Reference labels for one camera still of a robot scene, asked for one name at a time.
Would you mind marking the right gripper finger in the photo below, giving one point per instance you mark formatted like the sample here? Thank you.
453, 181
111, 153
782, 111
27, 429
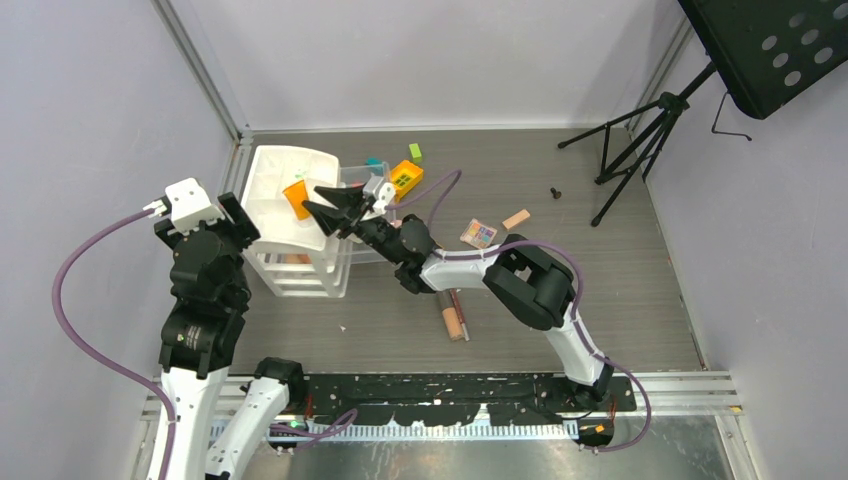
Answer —
342, 198
332, 221

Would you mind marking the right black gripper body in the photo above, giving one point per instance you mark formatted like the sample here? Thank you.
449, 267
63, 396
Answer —
374, 231

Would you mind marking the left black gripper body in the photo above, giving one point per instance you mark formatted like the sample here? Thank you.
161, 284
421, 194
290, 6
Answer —
239, 232

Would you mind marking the orange cream tube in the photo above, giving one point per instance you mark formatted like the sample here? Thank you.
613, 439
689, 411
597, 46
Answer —
297, 194

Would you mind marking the white plastic drawer organizer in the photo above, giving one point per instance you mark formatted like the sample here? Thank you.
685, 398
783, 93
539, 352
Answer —
293, 258

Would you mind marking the foundation tube grey cap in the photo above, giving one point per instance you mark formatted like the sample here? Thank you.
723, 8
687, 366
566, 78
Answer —
450, 316

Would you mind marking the red makeup pencil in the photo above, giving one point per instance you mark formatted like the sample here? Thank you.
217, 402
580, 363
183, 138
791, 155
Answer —
460, 314

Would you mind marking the eyeshadow palette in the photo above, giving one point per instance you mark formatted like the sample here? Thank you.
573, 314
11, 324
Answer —
478, 235

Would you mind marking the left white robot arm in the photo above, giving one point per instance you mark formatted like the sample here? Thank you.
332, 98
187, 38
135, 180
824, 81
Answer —
187, 415

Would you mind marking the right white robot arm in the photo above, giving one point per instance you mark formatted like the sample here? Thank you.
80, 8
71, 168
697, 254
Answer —
537, 289

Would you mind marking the yellow toy block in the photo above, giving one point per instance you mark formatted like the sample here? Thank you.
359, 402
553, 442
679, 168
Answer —
405, 176

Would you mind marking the green toy block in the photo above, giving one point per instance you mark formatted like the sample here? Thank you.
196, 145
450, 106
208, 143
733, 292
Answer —
415, 153

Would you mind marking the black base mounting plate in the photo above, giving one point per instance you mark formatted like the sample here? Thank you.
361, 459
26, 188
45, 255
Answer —
510, 399

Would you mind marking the black tripod stand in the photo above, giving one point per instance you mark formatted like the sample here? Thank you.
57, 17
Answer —
765, 52

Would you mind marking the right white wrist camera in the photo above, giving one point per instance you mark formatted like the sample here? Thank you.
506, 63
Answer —
379, 194

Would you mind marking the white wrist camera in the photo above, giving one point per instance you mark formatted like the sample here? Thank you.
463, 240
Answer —
379, 194
188, 205

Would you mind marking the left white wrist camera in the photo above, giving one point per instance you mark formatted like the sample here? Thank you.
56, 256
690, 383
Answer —
188, 205

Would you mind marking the aluminium rail frame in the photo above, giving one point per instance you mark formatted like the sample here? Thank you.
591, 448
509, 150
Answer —
659, 394

